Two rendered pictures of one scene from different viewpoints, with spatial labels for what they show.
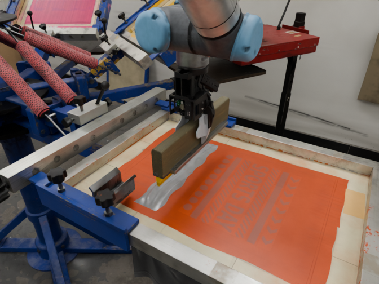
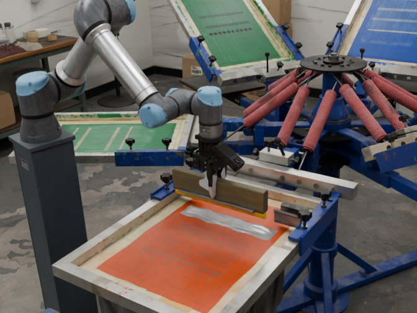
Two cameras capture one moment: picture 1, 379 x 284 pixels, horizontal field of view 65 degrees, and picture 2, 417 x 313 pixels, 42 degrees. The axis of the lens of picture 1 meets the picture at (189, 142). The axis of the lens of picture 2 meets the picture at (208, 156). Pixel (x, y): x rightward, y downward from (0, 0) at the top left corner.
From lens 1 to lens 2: 1.84 m
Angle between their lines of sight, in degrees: 81
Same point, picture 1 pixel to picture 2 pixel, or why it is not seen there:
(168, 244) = (141, 210)
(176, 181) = (211, 218)
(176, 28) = not seen: hidden behind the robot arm
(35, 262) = (299, 287)
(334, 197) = (181, 297)
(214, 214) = (171, 235)
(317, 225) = (150, 279)
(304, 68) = not seen: outside the picture
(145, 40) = not seen: hidden behind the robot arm
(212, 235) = (153, 233)
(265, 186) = (200, 261)
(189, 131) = (200, 176)
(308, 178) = (211, 287)
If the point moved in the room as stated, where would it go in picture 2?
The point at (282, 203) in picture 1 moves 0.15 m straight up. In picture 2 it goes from (178, 266) to (175, 224)
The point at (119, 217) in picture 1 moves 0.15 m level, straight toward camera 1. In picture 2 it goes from (163, 192) to (122, 199)
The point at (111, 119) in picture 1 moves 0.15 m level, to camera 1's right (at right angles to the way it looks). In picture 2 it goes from (272, 169) to (274, 187)
